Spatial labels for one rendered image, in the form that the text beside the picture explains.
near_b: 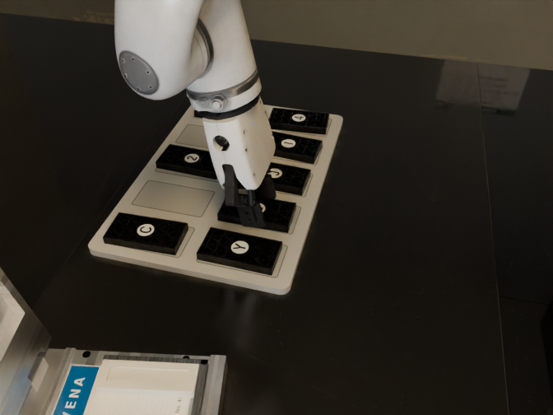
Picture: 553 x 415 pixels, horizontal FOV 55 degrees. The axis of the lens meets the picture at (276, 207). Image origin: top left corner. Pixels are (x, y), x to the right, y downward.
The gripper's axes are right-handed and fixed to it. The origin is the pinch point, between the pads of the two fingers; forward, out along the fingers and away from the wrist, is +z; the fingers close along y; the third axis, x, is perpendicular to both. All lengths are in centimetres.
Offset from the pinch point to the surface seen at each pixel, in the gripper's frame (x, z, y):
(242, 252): -0.1, 1.4, -8.4
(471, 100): -28, 10, 41
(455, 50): -25, 60, 172
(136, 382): 4.1, -0.7, -28.5
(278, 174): -0.7, 1.5, 7.8
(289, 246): -5.0, 3.6, -4.8
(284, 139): 0.6, 1.2, 16.8
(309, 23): 36, 41, 171
